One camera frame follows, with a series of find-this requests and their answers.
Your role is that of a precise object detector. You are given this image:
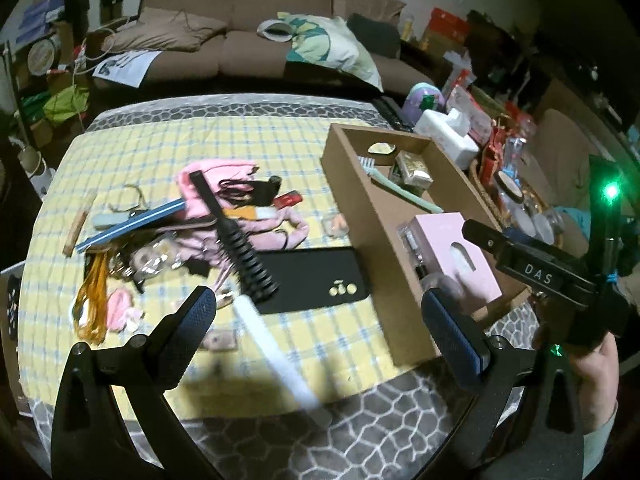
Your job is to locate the pale green sleeve forearm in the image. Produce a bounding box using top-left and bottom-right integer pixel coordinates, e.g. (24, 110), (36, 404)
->
(582, 403), (618, 479)

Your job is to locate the right hand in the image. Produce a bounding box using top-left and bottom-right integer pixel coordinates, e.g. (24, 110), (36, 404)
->
(564, 333), (620, 434)

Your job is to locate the pink box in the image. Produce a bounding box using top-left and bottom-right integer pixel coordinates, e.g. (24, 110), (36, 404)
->
(408, 212), (502, 313)

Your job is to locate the grey pebble pattern mat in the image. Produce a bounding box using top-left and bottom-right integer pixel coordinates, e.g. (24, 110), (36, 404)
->
(29, 92), (557, 480)

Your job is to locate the white tissue box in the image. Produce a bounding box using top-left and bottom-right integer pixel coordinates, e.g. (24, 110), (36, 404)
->
(413, 108), (480, 170)

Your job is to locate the brown cardboard tray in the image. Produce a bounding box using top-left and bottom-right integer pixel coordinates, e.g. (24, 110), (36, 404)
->
(321, 124), (500, 366)

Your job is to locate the orange transparent shoehorn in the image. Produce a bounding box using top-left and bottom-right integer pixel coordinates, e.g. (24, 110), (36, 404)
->
(72, 252), (111, 346)

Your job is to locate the pink powder puff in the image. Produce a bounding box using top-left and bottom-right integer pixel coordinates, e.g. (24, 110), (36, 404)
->
(106, 288), (144, 334)

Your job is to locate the green toothbrush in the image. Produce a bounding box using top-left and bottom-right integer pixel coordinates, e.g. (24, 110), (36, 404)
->
(358, 156), (444, 214)

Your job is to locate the black phone case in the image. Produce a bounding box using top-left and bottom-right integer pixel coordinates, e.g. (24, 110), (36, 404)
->
(255, 247), (370, 315)

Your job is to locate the white nail file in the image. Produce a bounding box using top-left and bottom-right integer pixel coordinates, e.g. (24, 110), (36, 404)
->
(232, 295), (332, 428)

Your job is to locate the pale blue nail file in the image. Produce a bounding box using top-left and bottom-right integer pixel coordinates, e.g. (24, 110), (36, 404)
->
(91, 211), (132, 231)

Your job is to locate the gold cuticle nipper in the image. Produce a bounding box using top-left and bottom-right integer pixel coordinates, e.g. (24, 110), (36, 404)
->
(107, 183), (150, 216)

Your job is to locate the yellow checked tablecloth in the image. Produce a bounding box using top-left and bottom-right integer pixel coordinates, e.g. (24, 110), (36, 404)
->
(17, 115), (482, 421)

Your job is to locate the beige lip balm tube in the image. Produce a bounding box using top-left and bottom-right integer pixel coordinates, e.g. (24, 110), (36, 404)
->
(62, 190), (98, 258)

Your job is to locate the blue nail buffer block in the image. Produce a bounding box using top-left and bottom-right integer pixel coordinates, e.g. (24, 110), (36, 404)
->
(75, 198), (186, 254)

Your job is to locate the pink cloth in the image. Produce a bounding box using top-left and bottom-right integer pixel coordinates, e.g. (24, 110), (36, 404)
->
(176, 158), (309, 252)

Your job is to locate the black hair claw clip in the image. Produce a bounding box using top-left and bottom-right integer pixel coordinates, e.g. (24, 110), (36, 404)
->
(217, 176), (282, 207)

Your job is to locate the floral white pillow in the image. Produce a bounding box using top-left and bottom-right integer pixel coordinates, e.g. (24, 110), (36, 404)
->
(256, 12), (383, 92)

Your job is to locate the green bag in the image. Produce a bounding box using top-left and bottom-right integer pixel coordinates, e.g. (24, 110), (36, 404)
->
(42, 84), (89, 125)

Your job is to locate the brown sofa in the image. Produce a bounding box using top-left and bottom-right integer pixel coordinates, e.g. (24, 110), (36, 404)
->
(92, 0), (452, 96)

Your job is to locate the printed paper sheet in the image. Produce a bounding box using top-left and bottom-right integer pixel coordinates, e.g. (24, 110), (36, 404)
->
(92, 50), (162, 88)

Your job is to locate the brown cushion on sofa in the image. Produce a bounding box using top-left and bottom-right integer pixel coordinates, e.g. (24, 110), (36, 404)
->
(101, 8), (227, 53)

